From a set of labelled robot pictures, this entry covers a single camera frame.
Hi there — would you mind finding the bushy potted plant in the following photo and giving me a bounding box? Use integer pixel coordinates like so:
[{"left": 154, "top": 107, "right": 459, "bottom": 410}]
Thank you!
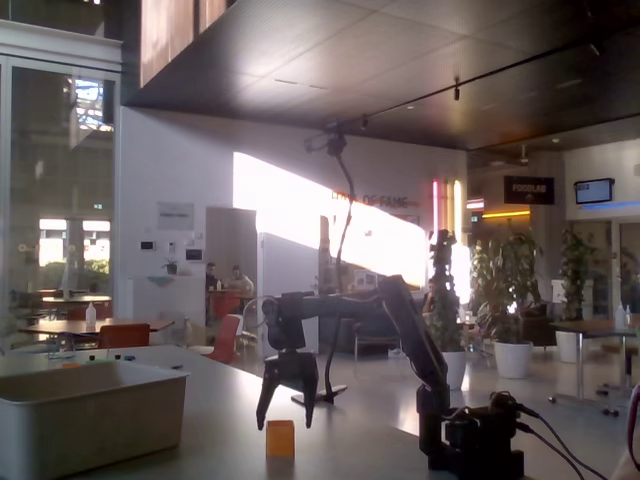
[{"left": 469, "top": 232, "right": 545, "bottom": 380}]

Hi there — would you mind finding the black gooseneck holder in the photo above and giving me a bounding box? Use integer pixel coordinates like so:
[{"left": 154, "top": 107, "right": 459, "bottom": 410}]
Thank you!
[{"left": 291, "top": 132, "right": 355, "bottom": 407}]

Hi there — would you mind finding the slim potted plant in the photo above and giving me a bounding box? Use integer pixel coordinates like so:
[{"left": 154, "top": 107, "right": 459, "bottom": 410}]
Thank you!
[{"left": 555, "top": 227, "right": 598, "bottom": 364}]

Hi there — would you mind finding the white plastic bin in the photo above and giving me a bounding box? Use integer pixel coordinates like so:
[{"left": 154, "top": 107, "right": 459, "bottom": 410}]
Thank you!
[{"left": 0, "top": 360, "right": 190, "bottom": 480}]

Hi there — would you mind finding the tall dark potted plant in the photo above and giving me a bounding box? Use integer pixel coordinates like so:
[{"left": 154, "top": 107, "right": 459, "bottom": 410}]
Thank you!
[{"left": 428, "top": 229, "right": 468, "bottom": 392}]

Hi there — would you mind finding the orange chair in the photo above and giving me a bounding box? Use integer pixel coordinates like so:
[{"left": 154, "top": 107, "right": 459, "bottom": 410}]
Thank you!
[{"left": 97, "top": 323, "right": 151, "bottom": 350}]

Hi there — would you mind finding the orange cube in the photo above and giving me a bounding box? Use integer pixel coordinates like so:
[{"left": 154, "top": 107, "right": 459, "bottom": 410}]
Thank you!
[{"left": 265, "top": 419, "right": 296, "bottom": 459}]

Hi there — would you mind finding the wall monitor screen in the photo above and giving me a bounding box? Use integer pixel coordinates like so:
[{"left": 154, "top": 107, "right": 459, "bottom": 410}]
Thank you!
[{"left": 574, "top": 178, "right": 616, "bottom": 206}]

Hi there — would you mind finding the black cable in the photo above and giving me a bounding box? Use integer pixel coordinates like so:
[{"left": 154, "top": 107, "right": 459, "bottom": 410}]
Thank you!
[
  {"left": 514, "top": 403, "right": 609, "bottom": 480},
  {"left": 514, "top": 422, "right": 586, "bottom": 480}
]

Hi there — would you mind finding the red chair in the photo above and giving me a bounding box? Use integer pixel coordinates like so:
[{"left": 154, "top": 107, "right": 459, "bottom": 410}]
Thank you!
[{"left": 203, "top": 314, "right": 243, "bottom": 365}]

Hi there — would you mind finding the wooden cafe table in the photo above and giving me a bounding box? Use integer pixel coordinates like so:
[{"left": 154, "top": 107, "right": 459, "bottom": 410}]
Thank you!
[
  {"left": 42, "top": 295, "right": 113, "bottom": 305},
  {"left": 18, "top": 318, "right": 176, "bottom": 337}
]

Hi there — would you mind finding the white neon tube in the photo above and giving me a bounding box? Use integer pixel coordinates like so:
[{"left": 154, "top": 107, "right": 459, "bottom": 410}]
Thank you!
[{"left": 453, "top": 180, "right": 463, "bottom": 242}]

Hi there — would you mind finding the grey metal-leg table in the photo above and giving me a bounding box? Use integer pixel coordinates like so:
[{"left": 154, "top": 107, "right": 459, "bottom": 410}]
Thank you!
[{"left": 548, "top": 319, "right": 640, "bottom": 402}]

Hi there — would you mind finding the seated person in light top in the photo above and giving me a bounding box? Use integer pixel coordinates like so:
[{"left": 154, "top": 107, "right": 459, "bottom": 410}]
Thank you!
[{"left": 224, "top": 264, "right": 256, "bottom": 294}]

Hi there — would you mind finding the white door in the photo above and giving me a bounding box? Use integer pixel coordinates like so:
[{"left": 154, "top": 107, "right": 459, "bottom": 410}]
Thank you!
[{"left": 258, "top": 233, "right": 320, "bottom": 359}]

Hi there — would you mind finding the white wall poster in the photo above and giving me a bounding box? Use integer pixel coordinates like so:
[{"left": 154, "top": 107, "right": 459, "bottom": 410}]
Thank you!
[{"left": 157, "top": 201, "right": 196, "bottom": 232}]

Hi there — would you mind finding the black foodlab sign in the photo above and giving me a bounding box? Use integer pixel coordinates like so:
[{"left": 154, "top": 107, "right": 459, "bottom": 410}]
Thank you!
[{"left": 503, "top": 175, "right": 555, "bottom": 206}]

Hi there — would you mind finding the dark sofa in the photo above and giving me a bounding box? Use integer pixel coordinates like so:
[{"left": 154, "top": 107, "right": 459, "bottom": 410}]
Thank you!
[{"left": 318, "top": 314, "right": 401, "bottom": 355}]

